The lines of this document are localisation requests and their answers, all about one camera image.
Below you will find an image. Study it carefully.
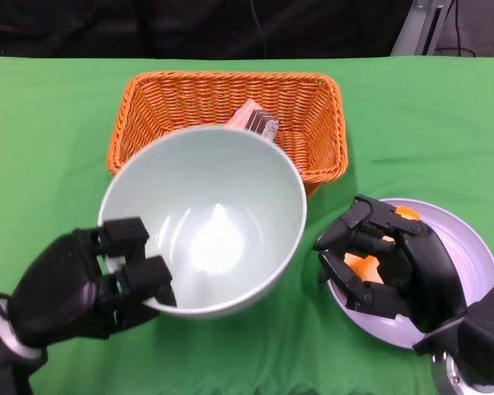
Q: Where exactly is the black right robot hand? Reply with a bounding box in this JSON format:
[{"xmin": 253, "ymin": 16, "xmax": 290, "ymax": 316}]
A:
[{"xmin": 314, "ymin": 194, "xmax": 469, "ymax": 334}]

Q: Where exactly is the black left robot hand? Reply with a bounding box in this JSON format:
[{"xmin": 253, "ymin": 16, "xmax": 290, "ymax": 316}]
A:
[{"xmin": 10, "ymin": 216, "xmax": 178, "ymax": 347}]

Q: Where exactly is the long orange-striped bread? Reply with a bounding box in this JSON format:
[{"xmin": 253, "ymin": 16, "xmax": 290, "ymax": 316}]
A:
[{"xmin": 394, "ymin": 204, "xmax": 422, "ymax": 222}]

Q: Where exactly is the round orange-striped bread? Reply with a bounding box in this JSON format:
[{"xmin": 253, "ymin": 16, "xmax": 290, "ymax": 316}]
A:
[{"xmin": 343, "ymin": 253, "xmax": 387, "ymax": 286}]

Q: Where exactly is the pale grey bowl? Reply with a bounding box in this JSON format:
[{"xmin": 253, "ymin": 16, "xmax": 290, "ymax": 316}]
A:
[{"xmin": 97, "ymin": 126, "xmax": 309, "ymax": 320}]

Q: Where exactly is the lavender plate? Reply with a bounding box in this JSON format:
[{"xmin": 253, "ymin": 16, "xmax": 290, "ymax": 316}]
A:
[{"xmin": 327, "ymin": 198, "xmax": 494, "ymax": 351}]

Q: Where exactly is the chocolate layered cake slice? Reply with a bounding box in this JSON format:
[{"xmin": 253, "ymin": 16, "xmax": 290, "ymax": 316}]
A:
[{"xmin": 249, "ymin": 109, "xmax": 280, "ymax": 144}]

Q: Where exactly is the orange wicker basket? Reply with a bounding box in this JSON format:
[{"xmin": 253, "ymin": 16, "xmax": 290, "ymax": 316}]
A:
[{"xmin": 106, "ymin": 72, "xmax": 350, "ymax": 199}]

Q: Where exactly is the salmon cake slice with berries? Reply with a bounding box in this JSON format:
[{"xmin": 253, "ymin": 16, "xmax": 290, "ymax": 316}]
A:
[{"xmin": 226, "ymin": 100, "xmax": 265, "ymax": 132}]

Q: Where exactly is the green tablecloth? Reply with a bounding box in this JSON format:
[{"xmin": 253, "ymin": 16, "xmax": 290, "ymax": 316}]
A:
[{"xmin": 0, "ymin": 55, "xmax": 494, "ymax": 395}]

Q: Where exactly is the black backdrop curtain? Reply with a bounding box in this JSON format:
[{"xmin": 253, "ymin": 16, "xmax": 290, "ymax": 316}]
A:
[{"xmin": 0, "ymin": 0, "xmax": 415, "ymax": 59}]

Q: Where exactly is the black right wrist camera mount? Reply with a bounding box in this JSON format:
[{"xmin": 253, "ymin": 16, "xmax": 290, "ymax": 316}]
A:
[{"xmin": 456, "ymin": 281, "xmax": 494, "ymax": 386}]

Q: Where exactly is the grey metal frame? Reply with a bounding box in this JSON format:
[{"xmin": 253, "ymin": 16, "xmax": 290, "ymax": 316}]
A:
[{"xmin": 390, "ymin": 0, "xmax": 456, "ymax": 57}]

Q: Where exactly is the black background cable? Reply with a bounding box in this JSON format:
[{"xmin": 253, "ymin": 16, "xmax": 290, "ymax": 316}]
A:
[{"xmin": 434, "ymin": 0, "xmax": 477, "ymax": 57}]

